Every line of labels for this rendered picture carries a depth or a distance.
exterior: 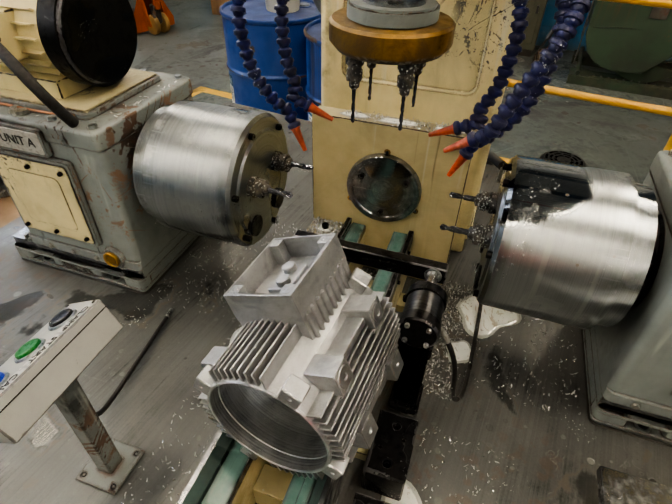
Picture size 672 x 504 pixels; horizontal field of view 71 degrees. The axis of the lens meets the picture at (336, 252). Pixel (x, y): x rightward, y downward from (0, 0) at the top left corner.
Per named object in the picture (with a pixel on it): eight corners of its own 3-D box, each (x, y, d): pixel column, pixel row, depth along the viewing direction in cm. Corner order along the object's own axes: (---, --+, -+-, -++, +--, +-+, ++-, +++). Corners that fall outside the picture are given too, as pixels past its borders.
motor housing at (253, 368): (307, 353, 76) (259, 260, 67) (417, 362, 66) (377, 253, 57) (240, 464, 62) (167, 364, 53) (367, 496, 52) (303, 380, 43)
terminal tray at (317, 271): (292, 279, 67) (271, 238, 63) (357, 278, 61) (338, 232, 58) (246, 339, 58) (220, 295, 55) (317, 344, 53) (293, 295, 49)
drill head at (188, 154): (166, 175, 112) (140, 70, 96) (308, 206, 104) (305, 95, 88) (93, 235, 94) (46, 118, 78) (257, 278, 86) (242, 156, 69)
